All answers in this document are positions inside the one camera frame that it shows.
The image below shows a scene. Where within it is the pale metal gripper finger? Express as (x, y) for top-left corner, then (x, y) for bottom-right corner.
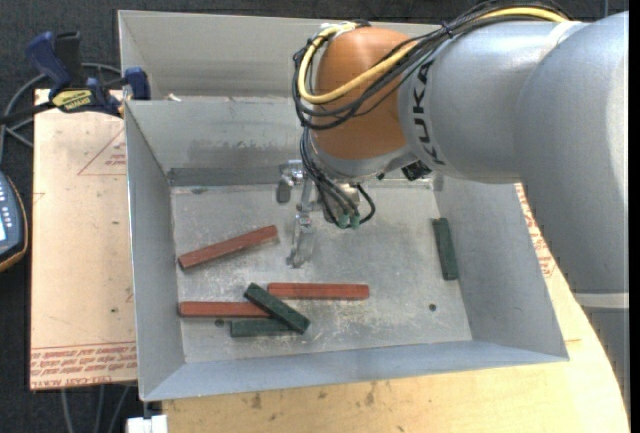
(301, 220), (318, 268)
(286, 220), (305, 269)

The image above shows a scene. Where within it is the red-brown flat block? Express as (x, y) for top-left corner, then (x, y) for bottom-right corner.
(177, 300), (272, 320)
(177, 224), (280, 272)
(267, 282), (371, 302)

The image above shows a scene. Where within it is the dark green flat block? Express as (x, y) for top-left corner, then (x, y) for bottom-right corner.
(243, 282), (312, 336)
(431, 217), (461, 282)
(229, 318), (301, 339)

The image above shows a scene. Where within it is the grey metal bin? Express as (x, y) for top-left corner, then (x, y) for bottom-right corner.
(117, 9), (570, 403)

